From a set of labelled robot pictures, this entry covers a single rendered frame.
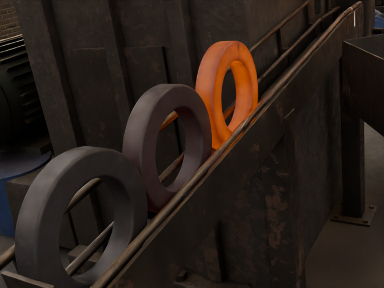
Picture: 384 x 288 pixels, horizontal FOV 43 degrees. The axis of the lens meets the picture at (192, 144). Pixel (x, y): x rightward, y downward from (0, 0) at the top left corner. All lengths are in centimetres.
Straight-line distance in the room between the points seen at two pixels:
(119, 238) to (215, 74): 29
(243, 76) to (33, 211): 50
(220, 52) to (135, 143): 24
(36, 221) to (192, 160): 31
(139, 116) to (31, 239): 22
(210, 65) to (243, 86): 14
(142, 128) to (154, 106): 3
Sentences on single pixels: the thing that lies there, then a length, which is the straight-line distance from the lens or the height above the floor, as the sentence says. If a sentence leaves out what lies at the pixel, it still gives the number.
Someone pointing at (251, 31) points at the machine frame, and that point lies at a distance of 107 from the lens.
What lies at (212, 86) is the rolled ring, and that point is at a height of 74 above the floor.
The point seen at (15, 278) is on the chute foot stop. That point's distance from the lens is 54.
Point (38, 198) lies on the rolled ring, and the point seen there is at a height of 73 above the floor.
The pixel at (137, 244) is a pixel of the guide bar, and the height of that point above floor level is 62.
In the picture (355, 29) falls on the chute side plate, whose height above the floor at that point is 65.
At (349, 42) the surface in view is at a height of 71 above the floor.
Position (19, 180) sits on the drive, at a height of 25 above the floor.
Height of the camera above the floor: 94
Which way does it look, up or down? 22 degrees down
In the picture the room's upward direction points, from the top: 9 degrees counter-clockwise
